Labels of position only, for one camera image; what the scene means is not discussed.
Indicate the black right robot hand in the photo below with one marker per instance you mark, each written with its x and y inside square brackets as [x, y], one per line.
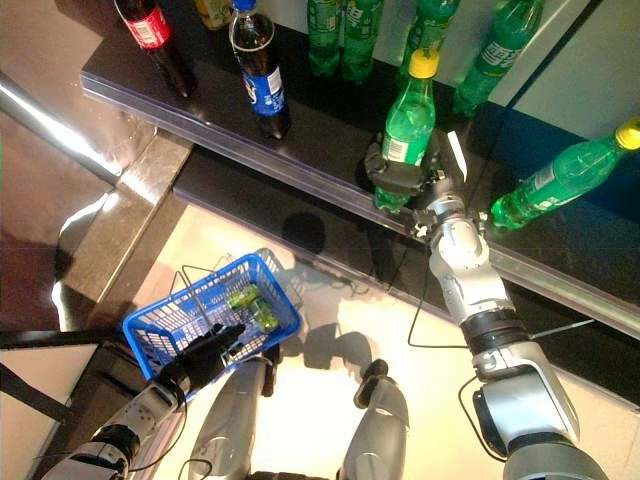
[445, 170]

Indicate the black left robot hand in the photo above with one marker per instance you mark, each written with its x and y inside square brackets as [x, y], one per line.
[200, 360]

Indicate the blue plastic shopping basket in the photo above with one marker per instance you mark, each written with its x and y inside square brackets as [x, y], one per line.
[285, 307]

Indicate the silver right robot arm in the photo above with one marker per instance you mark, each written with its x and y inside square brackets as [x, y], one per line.
[465, 280]

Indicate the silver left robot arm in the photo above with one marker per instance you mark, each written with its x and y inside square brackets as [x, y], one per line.
[135, 410]

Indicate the silver left robot leg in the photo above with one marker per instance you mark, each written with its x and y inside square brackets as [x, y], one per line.
[225, 425]

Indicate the silver robot leg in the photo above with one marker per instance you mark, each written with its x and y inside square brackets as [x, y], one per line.
[380, 430]
[225, 425]

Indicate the black metal stand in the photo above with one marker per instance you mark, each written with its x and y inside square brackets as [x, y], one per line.
[50, 339]

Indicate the black base shelf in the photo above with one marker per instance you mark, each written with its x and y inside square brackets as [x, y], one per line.
[250, 190]

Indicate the silver right robot leg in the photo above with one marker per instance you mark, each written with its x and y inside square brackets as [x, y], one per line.
[380, 430]

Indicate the cola bottle blue label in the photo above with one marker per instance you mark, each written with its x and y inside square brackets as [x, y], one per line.
[265, 85]

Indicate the small yellow tea bottle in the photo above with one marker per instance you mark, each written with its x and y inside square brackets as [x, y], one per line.
[212, 12]

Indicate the cola bottle red label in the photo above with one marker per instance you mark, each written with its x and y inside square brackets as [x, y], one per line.
[150, 25]

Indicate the black shelf board clear rail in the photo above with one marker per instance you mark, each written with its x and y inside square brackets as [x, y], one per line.
[575, 250]
[210, 100]

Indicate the shiny metal rail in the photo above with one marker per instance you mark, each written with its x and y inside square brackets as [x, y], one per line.
[50, 120]

